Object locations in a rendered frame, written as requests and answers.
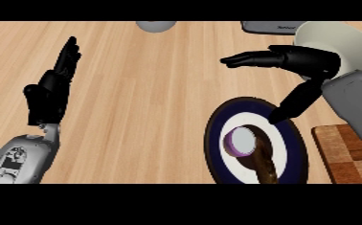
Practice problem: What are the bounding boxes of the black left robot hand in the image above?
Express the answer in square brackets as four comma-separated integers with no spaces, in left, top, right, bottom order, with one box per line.
[23,35,83,127]

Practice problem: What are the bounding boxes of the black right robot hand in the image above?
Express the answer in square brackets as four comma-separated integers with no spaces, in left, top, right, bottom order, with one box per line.
[219,44,343,125]

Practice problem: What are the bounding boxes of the navy and white plate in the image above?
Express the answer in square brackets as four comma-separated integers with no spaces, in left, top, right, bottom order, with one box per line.
[203,96,312,185]

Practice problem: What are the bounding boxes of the grey flat appliance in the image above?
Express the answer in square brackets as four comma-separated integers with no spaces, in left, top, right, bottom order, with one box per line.
[240,20,309,36]

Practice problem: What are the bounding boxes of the checkered wooden cutting board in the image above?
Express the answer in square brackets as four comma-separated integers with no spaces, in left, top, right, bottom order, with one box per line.
[312,124,362,185]

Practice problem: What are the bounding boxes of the grey round object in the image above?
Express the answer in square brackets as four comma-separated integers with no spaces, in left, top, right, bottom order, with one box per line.
[135,20,181,34]

